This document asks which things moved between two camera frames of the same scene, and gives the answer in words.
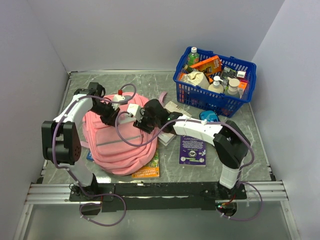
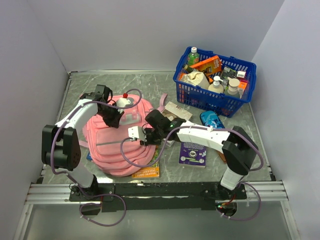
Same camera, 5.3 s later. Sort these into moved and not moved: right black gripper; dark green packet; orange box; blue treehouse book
Moved: right black gripper
Not moved: blue treehouse book; dark green packet; orange box
